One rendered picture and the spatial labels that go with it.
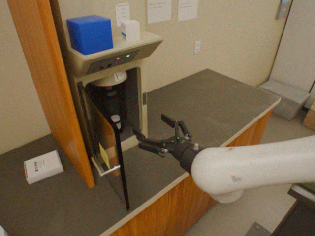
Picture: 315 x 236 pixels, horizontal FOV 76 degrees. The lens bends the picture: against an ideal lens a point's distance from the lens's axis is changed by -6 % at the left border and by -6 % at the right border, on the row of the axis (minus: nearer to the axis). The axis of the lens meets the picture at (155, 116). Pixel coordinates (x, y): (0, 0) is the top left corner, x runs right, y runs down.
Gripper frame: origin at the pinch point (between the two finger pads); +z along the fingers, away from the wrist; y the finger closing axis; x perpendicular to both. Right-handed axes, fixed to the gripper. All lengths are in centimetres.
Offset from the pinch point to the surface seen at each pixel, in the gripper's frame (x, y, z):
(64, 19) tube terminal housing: -37.3, 18.0, 18.7
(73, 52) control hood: -28.2, 18.6, 14.2
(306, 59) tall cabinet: 47, -292, 30
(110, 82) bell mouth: -10.3, 4.1, 21.5
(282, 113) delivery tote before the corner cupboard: 116, -251, 23
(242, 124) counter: 28, -66, -6
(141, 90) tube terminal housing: -2.6, -10.3, 20.0
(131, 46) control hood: -27.9, 1.4, 7.9
